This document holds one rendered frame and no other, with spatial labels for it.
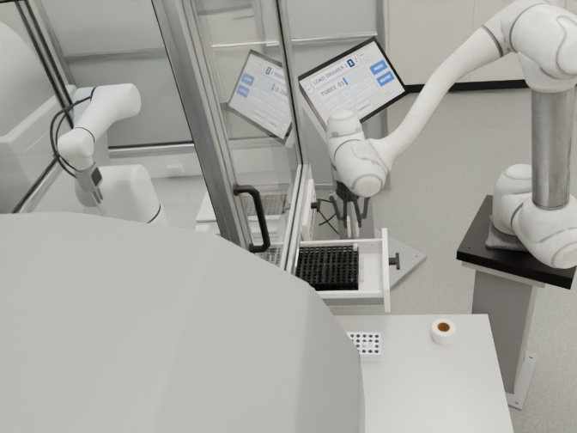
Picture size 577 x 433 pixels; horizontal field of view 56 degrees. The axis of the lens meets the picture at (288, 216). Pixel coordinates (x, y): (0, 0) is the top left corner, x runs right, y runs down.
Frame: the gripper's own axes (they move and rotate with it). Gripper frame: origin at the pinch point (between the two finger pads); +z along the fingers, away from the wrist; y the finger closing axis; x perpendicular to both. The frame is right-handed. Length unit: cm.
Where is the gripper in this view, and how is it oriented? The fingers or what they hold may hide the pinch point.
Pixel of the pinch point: (353, 227)
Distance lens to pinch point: 177.6
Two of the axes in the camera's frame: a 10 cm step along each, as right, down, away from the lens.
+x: 1.1, -6.3, 7.7
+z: 1.5, 7.7, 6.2
